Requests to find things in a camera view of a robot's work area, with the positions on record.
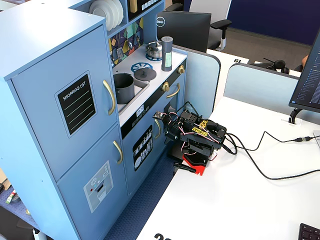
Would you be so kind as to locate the gray cylindrical salt shaker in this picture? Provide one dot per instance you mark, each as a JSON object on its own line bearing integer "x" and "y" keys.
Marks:
{"x": 167, "y": 57}

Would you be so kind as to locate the steel slotted spatula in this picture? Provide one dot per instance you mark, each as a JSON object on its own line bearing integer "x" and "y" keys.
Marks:
{"x": 120, "y": 53}

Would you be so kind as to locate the monitor with lit screen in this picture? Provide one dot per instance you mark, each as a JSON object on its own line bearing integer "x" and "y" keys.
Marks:
{"x": 310, "y": 82}

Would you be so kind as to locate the steel ladle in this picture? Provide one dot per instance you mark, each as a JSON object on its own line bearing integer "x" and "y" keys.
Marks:
{"x": 130, "y": 44}

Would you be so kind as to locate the small striped object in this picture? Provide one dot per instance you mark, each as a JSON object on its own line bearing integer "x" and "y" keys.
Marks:
{"x": 10, "y": 197}

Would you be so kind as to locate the red robot base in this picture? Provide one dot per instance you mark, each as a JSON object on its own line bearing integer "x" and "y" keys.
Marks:
{"x": 196, "y": 162}

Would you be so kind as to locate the black headphones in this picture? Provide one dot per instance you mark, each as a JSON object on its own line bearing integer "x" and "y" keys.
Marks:
{"x": 278, "y": 64}

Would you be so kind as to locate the dark gray cooking pot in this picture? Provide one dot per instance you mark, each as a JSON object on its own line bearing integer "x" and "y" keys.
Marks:
{"x": 124, "y": 92}

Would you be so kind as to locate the gold stove knob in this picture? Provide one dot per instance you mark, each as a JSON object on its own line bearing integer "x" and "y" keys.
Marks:
{"x": 165, "y": 87}
{"x": 181, "y": 69}

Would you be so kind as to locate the black table clamp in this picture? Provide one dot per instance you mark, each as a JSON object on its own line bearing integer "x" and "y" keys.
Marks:
{"x": 183, "y": 167}

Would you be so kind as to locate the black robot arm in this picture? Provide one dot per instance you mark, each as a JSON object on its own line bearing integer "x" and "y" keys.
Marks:
{"x": 200, "y": 138}

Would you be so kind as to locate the black keyboard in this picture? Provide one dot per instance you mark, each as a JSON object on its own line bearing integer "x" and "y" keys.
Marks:
{"x": 311, "y": 232}

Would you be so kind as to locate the black monitor stand clamp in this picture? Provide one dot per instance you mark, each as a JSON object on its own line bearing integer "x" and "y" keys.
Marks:
{"x": 295, "y": 116}

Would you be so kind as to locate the dark gray pot lid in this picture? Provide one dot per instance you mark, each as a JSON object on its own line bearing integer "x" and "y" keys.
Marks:
{"x": 145, "y": 74}

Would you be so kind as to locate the black Dell monitor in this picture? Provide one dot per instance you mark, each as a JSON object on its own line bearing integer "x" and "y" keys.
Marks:
{"x": 185, "y": 30}

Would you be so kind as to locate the blue wooden toy kitchen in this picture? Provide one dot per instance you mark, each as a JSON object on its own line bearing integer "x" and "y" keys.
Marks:
{"x": 50, "y": 50}

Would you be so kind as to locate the white toy plate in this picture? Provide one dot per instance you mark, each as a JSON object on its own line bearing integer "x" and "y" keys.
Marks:
{"x": 113, "y": 12}
{"x": 98, "y": 11}
{"x": 120, "y": 10}

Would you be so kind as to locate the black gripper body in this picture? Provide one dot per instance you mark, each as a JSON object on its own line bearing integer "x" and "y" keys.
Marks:
{"x": 171, "y": 133}

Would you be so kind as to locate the steel pan with lid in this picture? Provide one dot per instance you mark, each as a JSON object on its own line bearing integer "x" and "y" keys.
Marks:
{"x": 153, "y": 50}

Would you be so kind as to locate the steel slotted spoon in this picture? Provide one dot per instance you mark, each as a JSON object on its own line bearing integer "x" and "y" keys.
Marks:
{"x": 114, "y": 61}

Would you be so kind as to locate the small wrist camera board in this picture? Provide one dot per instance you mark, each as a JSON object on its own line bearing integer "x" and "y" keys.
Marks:
{"x": 160, "y": 115}

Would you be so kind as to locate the light blue desk divider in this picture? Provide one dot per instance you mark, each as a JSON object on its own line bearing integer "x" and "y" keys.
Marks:
{"x": 200, "y": 80}
{"x": 257, "y": 87}

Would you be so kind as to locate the white black office chair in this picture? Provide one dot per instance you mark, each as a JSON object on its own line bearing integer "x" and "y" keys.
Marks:
{"x": 215, "y": 12}

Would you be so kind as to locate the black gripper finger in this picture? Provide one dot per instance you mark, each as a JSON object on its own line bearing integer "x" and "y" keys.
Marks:
{"x": 176, "y": 135}
{"x": 168, "y": 137}

